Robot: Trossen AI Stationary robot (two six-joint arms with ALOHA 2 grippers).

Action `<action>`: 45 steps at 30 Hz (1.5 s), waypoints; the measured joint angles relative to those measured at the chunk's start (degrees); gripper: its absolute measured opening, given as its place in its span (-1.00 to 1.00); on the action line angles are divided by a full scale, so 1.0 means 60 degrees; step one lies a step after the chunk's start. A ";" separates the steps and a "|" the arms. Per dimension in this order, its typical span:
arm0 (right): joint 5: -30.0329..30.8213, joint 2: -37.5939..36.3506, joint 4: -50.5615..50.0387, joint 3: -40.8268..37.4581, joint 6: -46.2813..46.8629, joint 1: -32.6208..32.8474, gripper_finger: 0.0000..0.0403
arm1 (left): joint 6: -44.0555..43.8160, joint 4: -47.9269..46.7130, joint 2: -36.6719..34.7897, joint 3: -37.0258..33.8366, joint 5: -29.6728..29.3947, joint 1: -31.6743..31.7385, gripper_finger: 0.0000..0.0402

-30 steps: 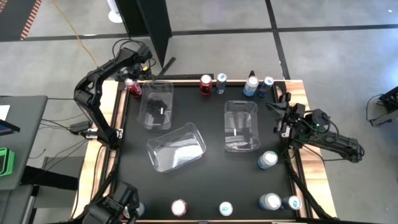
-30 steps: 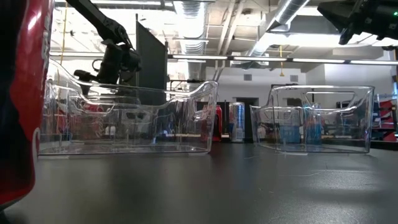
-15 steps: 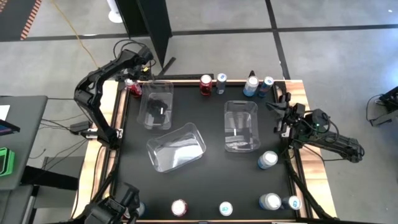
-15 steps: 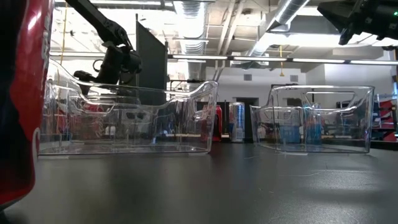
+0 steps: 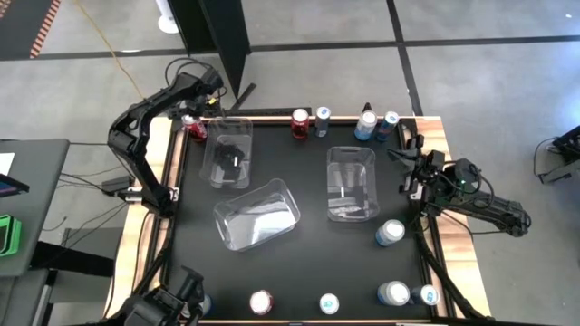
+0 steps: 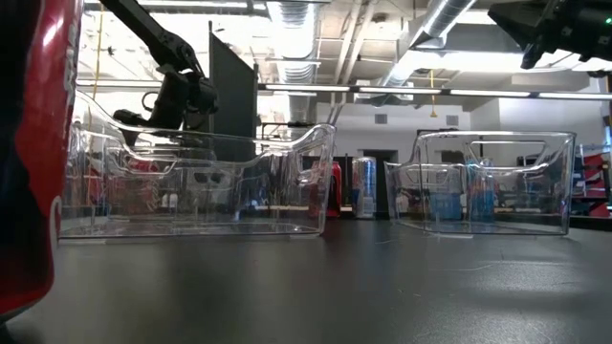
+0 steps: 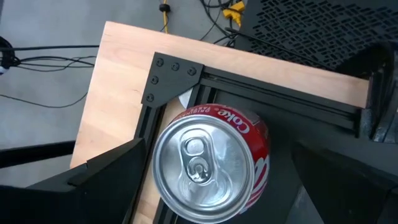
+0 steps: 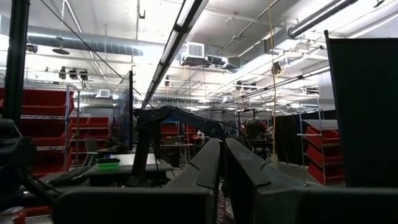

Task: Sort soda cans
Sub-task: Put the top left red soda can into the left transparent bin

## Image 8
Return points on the distant black robot station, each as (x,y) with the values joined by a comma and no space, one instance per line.
(255,130)

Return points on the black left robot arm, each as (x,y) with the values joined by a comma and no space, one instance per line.
(149,140)

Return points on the silver ceiling duct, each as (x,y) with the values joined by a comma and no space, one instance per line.
(93,43)

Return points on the grey side table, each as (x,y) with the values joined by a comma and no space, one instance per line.
(133,160)

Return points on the green tray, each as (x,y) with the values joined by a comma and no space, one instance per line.
(107,166)

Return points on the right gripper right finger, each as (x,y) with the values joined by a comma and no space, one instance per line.
(280,202)

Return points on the black flat device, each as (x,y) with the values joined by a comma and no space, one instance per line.
(68,177)

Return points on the ceiling air vent unit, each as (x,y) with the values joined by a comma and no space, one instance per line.
(196,51)

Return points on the black partition panel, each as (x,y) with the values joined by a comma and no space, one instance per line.
(363,109)

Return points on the grey office chair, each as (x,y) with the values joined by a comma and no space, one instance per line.
(90,146)

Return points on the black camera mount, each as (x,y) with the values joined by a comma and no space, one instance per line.
(15,155)

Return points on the glass panel with black frame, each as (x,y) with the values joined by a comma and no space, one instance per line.
(124,109)

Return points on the black rig frame post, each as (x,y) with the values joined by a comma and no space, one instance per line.
(17,62)

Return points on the long ceiling light strip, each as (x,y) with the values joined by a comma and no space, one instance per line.
(174,40)

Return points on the black curtain wall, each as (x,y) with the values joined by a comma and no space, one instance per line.
(286,140)

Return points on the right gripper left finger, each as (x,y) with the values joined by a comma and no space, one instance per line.
(140,205)

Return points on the red Coca-Cola can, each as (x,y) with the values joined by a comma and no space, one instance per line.
(224,208)
(14,217)

